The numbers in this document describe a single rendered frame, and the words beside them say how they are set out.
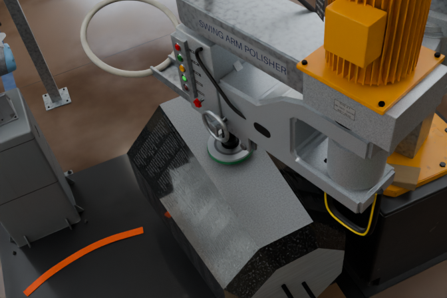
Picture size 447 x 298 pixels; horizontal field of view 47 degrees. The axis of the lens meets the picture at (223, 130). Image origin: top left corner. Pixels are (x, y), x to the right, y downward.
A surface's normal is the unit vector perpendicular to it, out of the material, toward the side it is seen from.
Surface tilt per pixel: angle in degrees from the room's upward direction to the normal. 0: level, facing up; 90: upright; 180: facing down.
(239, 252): 45
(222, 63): 90
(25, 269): 0
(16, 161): 90
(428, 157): 0
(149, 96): 0
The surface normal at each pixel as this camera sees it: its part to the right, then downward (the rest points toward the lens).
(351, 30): -0.73, 0.55
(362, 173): -0.03, 0.73
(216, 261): -0.69, -0.19
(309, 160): -0.10, -0.68
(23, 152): 0.43, 0.63
